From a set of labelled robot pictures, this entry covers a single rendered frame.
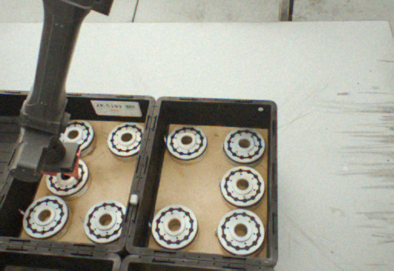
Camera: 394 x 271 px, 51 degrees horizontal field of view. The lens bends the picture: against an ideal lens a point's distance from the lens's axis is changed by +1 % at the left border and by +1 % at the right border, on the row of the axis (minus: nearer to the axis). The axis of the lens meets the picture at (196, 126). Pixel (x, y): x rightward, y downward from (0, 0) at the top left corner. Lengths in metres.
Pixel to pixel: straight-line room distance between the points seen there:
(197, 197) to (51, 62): 0.50
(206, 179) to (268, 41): 0.65
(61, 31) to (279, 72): 0.92
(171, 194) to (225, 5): 1.91
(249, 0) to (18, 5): 1.54
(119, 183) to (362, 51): 0.91
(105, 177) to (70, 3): 0.59
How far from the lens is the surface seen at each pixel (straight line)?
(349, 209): 1.16
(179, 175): 1.02
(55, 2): 0.56
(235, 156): 1.00
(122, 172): 1.06
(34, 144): 0.85
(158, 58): 1.46
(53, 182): 1.06
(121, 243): 0.87
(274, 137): 0.96
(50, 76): 0.69
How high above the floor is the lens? 1.73
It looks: 55 degrees down
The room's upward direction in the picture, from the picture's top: 8 degrees counter-clockwise
